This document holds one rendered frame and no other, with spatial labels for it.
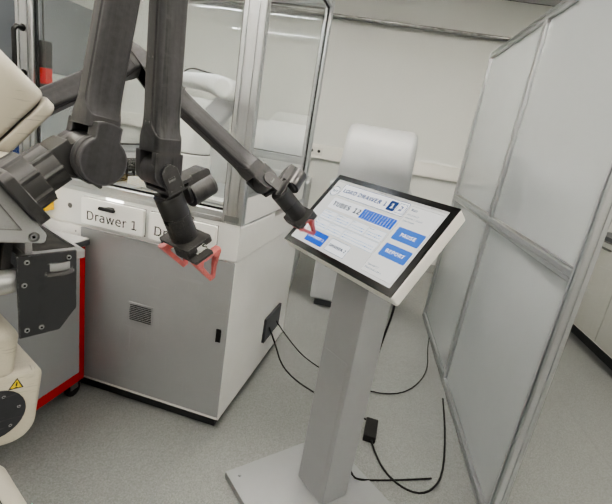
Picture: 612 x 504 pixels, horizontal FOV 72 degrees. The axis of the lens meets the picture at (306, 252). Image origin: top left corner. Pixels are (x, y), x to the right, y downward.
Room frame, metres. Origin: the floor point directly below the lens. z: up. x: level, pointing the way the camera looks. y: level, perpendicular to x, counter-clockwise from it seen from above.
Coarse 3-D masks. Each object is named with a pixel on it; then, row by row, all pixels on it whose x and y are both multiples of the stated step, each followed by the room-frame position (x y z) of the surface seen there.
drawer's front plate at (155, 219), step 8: (152, 216) 1.59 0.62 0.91; (160, 216) 1.58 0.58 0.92; (152, 224) 1.59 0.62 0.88; (160, 224) 1.58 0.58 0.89; (200, 224) 1.55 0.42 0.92; (208, 224) 1.55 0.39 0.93; (152, 232) 1.59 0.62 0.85; (208, 232) 1.54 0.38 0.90; (216, 232) 1.54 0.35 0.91; (216, 240) 1.55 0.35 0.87; (200, 248) 1.55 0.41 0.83; (208, 248) 1.54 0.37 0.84
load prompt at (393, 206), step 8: (344, 192) 1.43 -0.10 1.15; (352, 192) 1.41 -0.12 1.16; (360, 192) 1.39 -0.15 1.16; (368, 192) 1.37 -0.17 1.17; (360, 200) 1.36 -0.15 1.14; (368, 200) 1.34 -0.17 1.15; (376, 200) 1.32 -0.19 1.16; (384, 200) 1.30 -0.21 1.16; (392, 200) 1.28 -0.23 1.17; (376, 208) 1.29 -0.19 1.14; (384, 208) 1.27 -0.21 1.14; (392, 208) 1.25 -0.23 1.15; (400, 208) 1.23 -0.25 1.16; (400, 216) 1.21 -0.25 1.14
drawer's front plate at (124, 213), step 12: (84, 204) 1.66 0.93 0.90; (96, 204) 1.64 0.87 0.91; (108, 204) 1.63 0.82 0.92; (120, 204) 1.63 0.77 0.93; (84, 216) 1.66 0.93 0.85; (108, 216) 1.63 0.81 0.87; (120, 216) 1.62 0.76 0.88; (132, 216) 1.61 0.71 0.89; (144, 216) 1.61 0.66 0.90; (108, 228) 1.63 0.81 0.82; (120, 228) 1.62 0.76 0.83; (132, 228) 1.61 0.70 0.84; (144, 228) 1.61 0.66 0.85
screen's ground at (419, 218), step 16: (320, 208) 1.43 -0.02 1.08; (336, 208) 1.39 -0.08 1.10; (352, 208) 1.35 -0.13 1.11; (368, 208) 1.31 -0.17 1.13; (416, 208) 1.20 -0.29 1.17; (432, 208) 1.17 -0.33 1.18; (368, 224) 1.25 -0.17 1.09; (400, 224) 1.18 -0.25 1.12; (416, 224) 1.15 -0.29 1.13; (432, 224) 1.12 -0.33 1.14; (304, 240) 1.34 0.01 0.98; (384, 240) 1.16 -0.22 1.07; (336, 256) 1.21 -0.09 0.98; (352, 256) 1.18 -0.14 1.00; (368, 256) 1.15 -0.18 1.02; (368, 272) 1.10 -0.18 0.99; (384, 272) 1.07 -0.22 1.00; (400, 272) 1.05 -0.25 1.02
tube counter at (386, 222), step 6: (354, 210) 1.33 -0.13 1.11; (360, 210) 1.32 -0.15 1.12; (366, 210) 1.30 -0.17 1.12; (372, 210) 1.29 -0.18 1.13; (354, 216) 1.31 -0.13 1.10; (360, 216) 1.30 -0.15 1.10; (366, 216) 1.28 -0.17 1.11; (372, 216) 1.27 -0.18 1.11; (378, 216) 1.25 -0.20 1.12; (384, 216) 1.24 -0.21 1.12; (372, 222) 1.25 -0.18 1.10; (378, 222) 1.23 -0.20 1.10; (384, 222) 1.22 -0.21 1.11; (390, 222) 1.21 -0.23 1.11; (396, 222) 1.20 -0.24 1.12; (384, 228) 1.20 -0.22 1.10; (390, 228) 1.19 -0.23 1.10
